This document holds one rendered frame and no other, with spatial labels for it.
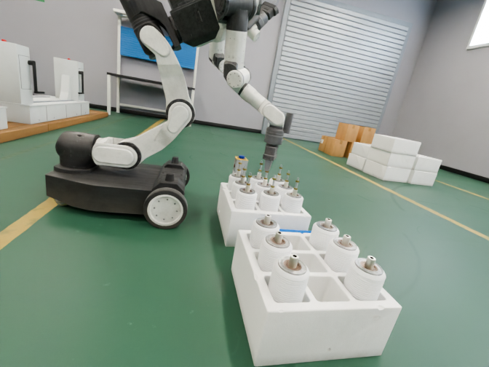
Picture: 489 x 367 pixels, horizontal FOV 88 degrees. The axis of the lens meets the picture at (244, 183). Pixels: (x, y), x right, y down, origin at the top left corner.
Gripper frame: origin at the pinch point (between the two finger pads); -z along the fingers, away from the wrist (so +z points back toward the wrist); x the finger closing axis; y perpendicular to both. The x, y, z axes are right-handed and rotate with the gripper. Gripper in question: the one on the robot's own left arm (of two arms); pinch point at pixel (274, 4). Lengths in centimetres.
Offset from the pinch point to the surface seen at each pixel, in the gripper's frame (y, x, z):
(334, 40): -363, -169, -320
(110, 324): 44, 84, 154
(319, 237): 15, 109, 96
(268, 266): 33, 104, 114
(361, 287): 30, 126, 101
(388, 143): -210, 84, -77
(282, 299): 40, 113, 116
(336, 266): 21, 119, 100
